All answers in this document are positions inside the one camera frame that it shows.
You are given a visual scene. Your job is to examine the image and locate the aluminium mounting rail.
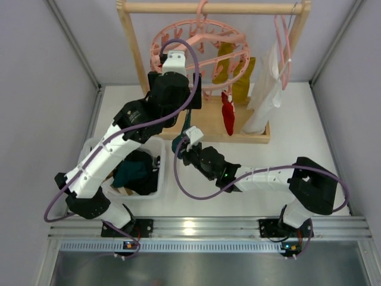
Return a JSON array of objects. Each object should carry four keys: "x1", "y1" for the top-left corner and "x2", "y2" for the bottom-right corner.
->
[{"x1": 48, "y1": 216, "x2": 372, "y2": 257}]

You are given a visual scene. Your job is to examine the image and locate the white hanging cloth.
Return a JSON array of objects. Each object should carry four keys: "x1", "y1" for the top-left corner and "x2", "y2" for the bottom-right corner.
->
[{"x1": 241, "y1": 43, "x2": 282, "y2": 134}]

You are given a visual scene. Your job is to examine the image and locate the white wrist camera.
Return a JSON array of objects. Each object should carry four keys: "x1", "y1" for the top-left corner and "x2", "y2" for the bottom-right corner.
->
[
  {"x1": 185, "y1": 126, "x2": 204, "y2": 146},
  {"x1": 161, "y1": 50, "x2": 187, "y2": 76}
]

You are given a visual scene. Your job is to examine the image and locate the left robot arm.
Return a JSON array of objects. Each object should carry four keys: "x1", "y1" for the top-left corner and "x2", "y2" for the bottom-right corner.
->
[{"x1": 54, "y1": 71, "x2": 201, "y2": 234}]

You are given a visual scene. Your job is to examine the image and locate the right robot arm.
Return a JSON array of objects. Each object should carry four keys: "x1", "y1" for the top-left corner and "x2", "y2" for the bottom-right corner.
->
[{"x1": 174, "y1": 137, "x2": 348, "y2": 238}]

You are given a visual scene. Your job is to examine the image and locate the green christmas patterned sock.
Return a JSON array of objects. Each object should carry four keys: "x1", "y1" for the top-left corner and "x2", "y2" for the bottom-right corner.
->
[{"x1": 113, "y1": 161, "x2": 148, "y2": 187}]

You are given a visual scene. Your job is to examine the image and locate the wooden clothes rack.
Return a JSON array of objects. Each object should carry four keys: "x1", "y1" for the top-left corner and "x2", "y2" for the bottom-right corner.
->
[{"x1": 116, "y1": 1, "x2": 311, "y2": 144}]

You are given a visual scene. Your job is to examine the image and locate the mustard yellow sock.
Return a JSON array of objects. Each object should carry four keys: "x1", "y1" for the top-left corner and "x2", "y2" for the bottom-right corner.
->
[
  {"x1": 212, "y1": 42, "x2": 233, "y2": 85},
  {"x1": 232, "y1": 57, "x2": 256, "y2": 103}
]

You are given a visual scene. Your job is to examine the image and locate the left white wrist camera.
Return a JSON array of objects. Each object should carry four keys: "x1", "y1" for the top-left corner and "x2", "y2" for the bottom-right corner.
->
[{"x1": 161, "y1": 50, "x2": 187, "y2": 76}]

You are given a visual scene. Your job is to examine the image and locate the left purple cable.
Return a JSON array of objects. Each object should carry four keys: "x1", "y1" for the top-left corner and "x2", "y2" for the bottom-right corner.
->
[{"x1": 43, "y1": 38, "x2": 199, "y2": 223}]

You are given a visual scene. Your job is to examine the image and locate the thin dark green sock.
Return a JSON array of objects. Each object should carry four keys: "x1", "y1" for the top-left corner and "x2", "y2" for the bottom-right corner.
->
[{"x1": 171, "y1": 110, "x2": 192, "y2": 153}]

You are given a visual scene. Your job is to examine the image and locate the white plastic basket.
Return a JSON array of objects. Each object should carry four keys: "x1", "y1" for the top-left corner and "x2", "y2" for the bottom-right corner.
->
[{"x1": 101, "y1": 137, "x2": 165, "y2": 200}]

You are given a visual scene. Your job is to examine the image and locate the pink round clip hanger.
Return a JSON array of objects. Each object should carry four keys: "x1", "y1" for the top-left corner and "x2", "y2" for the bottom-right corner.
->
[{"x1": 150, "y1": 1, "x2": 251, "y2": 100}]

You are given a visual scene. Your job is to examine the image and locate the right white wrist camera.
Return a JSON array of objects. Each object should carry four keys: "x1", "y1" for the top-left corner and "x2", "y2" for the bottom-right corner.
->
[{"x1": 185, "y1": 126, "x2": 204, "y2": 146}]

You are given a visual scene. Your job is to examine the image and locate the black clothes in basket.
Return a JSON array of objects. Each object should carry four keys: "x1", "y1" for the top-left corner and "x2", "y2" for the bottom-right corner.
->
[{"x1": 111, "y1": 150, "x2": 161, "y2": 196}]

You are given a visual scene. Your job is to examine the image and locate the red santa sock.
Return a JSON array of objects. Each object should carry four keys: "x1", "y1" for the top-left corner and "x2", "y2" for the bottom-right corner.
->
[{"x1": 221, "y1": 91, "x2": 235, "y2": 136}]

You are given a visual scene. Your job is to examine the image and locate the pink wire clothes hanger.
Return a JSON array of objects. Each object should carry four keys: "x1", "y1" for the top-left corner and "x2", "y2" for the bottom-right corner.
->
[{"x1": 274, "y1": 15, "x2": 292, "y2": 91}]

